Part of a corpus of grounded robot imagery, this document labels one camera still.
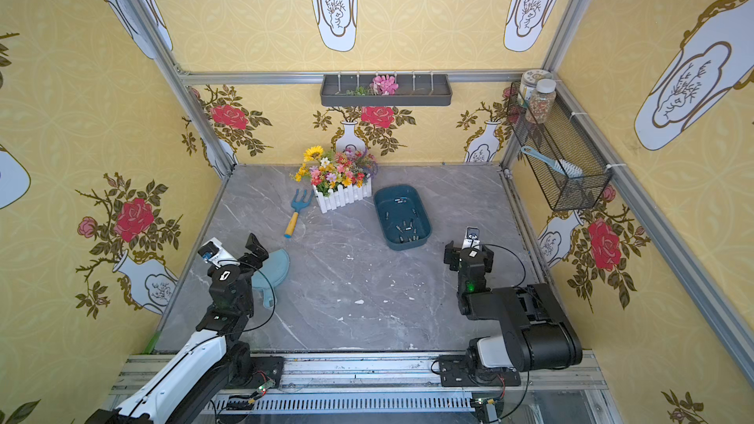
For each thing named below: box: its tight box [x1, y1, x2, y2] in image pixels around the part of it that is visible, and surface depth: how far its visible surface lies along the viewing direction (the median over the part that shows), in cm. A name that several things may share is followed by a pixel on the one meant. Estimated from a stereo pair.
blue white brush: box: [520, 146, 584, 178], surface depth 73 cm
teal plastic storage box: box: [373, 184, 432, 252], surface depth 105 cm
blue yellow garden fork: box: [283, 188, 315, 239], surface depth 111 cm
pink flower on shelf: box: [369, 74, 400, 97], surface depth 90 cm
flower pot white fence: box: [289, 145, 378, 214], surface depth 100 cm
